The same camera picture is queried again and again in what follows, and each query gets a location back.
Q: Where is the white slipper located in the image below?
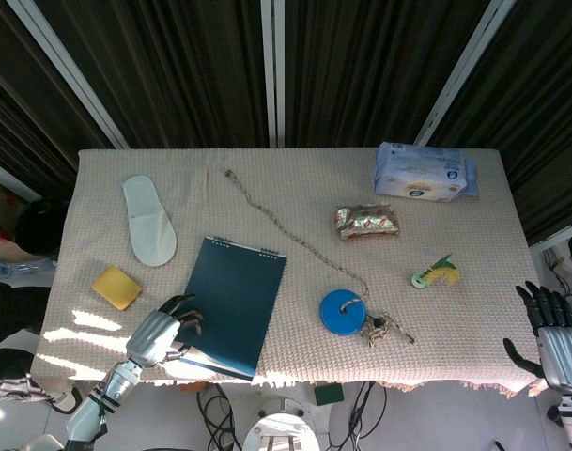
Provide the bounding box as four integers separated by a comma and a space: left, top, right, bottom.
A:
121, 175, 178, 268

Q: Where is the dark teal spiral notebook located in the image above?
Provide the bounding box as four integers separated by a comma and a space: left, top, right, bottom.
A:
176, 236, 287, 381

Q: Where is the braided brown rope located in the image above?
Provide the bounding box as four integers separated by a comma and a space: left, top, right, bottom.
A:
224, 168, 416, 349

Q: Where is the green small box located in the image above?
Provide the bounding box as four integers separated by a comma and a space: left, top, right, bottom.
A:
314, 383, 346, 407

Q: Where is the blue white tissue pack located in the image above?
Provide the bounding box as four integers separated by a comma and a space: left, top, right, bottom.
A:
372, 141, 478, 204

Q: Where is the beige knitted tablecloth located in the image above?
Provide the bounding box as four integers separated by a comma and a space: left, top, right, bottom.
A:
33, 148, 549, 399

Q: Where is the gold foil snack packet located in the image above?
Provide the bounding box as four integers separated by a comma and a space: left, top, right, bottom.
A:
332, 203, 401, 241

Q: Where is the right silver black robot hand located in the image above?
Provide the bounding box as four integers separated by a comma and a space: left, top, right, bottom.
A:
502, 280, 572, 394

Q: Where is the yellow sponge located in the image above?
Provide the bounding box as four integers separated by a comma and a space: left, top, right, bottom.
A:
90, 265, 144, 312

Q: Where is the clear plastic bottle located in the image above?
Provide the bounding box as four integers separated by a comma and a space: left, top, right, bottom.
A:
0, 257, 57, 279

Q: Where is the black cable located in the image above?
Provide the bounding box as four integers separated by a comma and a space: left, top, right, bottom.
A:
325, 381, 388, 451

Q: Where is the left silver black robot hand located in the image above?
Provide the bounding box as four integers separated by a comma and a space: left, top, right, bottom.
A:
125, 293, 205, 369

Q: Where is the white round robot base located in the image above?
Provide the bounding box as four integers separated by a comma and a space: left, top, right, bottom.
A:
241, 398, 320, 451

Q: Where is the blue disc weight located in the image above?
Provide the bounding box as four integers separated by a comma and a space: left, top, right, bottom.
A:
318, 288, 369, 337

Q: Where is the yellow green toy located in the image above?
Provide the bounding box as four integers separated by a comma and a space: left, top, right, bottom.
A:
410, 253, 462, 289

